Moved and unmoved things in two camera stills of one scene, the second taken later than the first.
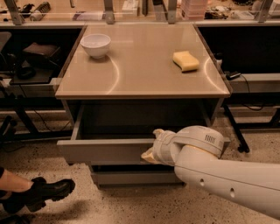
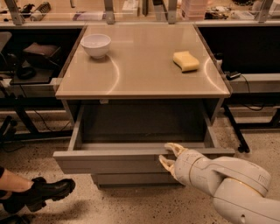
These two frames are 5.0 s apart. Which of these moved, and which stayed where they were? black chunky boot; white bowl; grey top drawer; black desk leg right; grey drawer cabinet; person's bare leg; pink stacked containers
Moved: grey top drawer
Stayed: pink stacked containers; black desk leg right; grey drawer cabinet; person's bare leg; black chunky boot; white bowl
